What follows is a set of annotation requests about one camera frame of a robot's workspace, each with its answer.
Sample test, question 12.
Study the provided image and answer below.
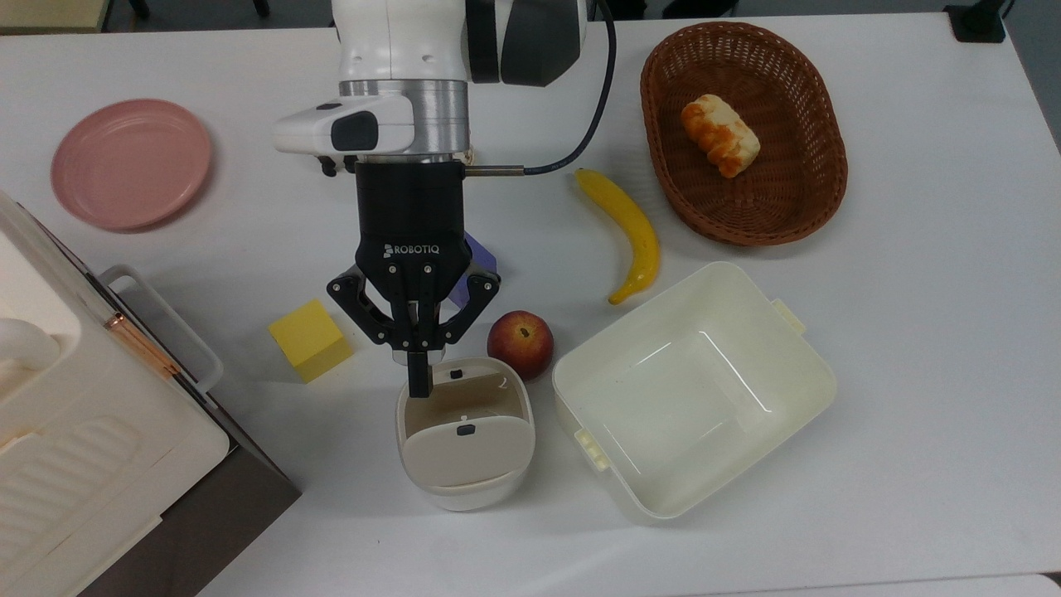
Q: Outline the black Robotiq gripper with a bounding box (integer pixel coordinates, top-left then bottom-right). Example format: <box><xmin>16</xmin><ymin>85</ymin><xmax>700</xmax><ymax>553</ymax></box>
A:
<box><xmin>326</xmin><ymin>159</ymin><xmax>503</xmax><ymax>397</ymax></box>

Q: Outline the small cream lidded trash can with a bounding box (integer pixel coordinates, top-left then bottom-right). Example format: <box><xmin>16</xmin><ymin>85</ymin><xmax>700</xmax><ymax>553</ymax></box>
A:
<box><xmin>395</xmin><ymin>357</ymin><xmax>537</xmax><ymax>512</ymax></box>

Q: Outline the purple foam cube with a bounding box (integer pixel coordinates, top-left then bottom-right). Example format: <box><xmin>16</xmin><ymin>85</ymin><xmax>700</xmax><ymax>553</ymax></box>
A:
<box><xmin>452</xmin><ymin>232</ymin><xmax>502</xmax><ymax>308</ymax></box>

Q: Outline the yellow foam cube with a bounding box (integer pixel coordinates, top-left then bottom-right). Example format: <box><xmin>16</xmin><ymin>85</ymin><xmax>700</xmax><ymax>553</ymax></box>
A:
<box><xmin>268</xmin><ymin>298</ymin><xmax>355</xmax><ymax>385</ymax></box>

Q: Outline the red apple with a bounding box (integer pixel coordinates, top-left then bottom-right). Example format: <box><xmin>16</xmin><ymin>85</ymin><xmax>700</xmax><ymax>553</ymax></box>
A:
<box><xmin>487</xmin><ymin>310</ymin><xmax>555</xmax><ymax>382</ymax></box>

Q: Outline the yellow banana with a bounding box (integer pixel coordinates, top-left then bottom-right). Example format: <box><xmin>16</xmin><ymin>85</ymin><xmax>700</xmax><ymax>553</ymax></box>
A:
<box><xmin>574</xmin><ymin>167</ymin><xmax>661</xmax><ymax>306</ymax></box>

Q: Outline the white square plastic bin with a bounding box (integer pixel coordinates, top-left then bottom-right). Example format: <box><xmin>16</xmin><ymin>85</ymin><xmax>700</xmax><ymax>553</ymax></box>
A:
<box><xmin>551</xmin><ymin>261</ymin><xmax>837</xmax><ymax>523</ymax></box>

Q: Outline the pink plastic plate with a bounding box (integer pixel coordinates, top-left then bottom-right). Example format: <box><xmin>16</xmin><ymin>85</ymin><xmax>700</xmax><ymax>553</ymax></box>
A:
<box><xmin>51</xmin><ymin>99</ymin><xmax>213</xmax><ymax>232</ymax></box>

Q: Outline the bread loaf piece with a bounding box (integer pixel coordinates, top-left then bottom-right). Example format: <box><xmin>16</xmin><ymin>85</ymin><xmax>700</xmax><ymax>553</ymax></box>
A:
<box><xmin>681</xmin><ymin>94</ymin><xmax>762</xmax><ymax>179</ymax></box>

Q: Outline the cream plastic storage cabinet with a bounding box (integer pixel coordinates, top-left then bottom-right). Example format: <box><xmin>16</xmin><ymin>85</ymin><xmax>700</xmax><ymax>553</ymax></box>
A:
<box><xmin>0</xmin><ymin>189</ymin><xmax>231</xmax><ymax>597</ymax></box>

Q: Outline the black base equipment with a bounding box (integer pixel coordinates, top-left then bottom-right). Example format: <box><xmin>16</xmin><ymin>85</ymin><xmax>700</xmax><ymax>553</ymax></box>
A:
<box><xmin>593</xmin><ymin>0</ymin><xmax>739</xmax><ymax>20</ymax></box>

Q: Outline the brown wicker basket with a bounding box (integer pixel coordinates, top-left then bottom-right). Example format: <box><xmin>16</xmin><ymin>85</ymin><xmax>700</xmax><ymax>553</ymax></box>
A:
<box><xmin>639</xmin><ymin>22</ymin><xmax>850</xmax><ymax>247</ymax></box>

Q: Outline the beige wooden board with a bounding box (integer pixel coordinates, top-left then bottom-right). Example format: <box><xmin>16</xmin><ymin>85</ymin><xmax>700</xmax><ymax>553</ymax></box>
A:
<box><xmin>0</xmin><ymin>0</ymin><xmax>113</xmax><ymax>36</ymax></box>

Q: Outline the white drawer handle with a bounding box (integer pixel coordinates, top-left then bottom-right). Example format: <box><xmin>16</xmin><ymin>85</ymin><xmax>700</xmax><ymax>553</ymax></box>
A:
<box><xmin>99</xmin><ymin>264</ymin><xmax>225</xmax><ymax>397</ymax></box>

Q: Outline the copper cabinet handle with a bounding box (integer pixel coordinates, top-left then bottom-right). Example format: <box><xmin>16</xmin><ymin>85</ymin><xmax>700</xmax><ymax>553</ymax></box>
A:
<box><xmin>105</xmin><ymin>312</ymin><xmax>182</xmax><ymax>378</ymax></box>

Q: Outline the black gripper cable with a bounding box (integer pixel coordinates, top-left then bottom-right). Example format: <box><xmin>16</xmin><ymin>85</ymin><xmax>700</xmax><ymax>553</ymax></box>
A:
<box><xmin>464</xmin><ymin>0</ymin><xmax>618</xmax><ymax>177</ymax></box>

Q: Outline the black camera stand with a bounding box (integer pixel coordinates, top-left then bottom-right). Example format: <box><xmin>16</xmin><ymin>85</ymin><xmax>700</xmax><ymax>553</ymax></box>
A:
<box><xmin>943</xmin><ymin>0</ymin><xmax>1016</xmax><ymax>44</ymax></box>

